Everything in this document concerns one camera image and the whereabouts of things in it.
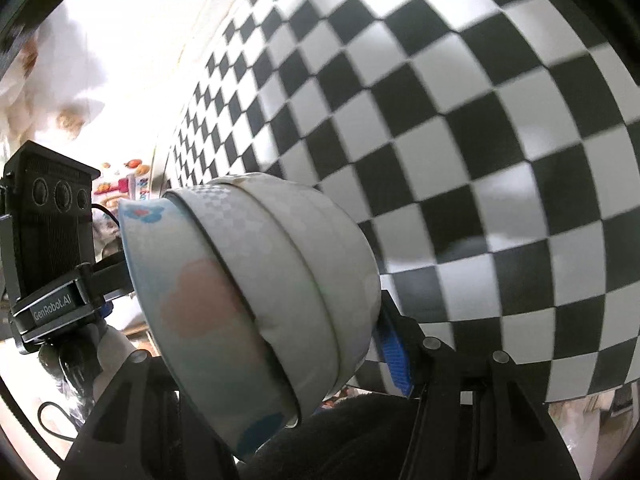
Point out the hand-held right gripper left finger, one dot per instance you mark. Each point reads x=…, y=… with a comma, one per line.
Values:
x=125, y=410

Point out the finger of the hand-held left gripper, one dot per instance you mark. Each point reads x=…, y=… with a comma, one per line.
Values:
x=112, y=276

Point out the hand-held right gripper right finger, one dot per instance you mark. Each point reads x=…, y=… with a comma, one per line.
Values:
x=395, y=355

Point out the blue orange flower bowl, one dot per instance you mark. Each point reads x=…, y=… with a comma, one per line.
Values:
x=190, y=320

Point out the black white checkered tablecloth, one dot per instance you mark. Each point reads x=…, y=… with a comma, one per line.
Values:
x=450, y=135

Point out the colourful wall stickers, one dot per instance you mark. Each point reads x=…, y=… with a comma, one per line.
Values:
x=127, y=180

